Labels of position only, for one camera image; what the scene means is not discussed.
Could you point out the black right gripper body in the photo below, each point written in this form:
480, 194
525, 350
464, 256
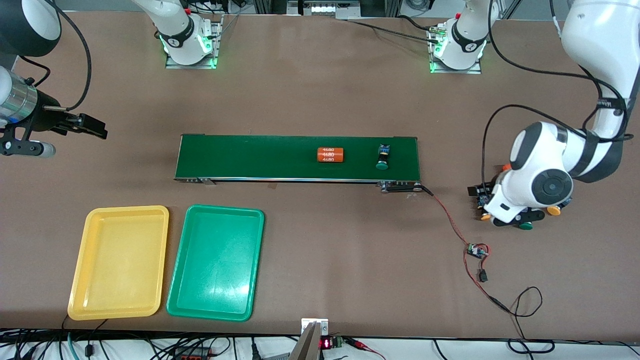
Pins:
46, 116

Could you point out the yellow mushroom push button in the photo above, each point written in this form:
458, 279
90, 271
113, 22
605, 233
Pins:
485, 217
553, 210

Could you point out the green mushroom push button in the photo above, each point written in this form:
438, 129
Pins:
525, 226
383, 156

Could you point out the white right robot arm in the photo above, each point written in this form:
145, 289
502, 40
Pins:
180, 30

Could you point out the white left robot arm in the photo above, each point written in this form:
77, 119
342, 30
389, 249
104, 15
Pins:
545, 185

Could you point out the small green circuit board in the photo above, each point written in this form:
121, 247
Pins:
476, 250

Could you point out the yellow plastic tray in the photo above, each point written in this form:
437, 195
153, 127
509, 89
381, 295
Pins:
120, 260

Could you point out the green conveyor belt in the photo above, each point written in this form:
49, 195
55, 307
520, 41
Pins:
300, 170

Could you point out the green plastic tray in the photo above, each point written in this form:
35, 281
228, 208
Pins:
215, 260

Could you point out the red clip leads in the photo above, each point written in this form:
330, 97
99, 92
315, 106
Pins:
362, 345

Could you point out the red digit display module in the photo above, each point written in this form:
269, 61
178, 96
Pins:
327, 343

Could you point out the grey lit control box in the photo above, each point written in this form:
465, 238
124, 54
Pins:
327, 7

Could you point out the black power strip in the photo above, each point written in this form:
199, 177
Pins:
192, 354

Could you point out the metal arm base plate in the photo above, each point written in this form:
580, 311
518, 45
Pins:
450, 71
200, 66

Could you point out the silver camera mount bracket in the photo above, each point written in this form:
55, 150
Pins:
314, 332

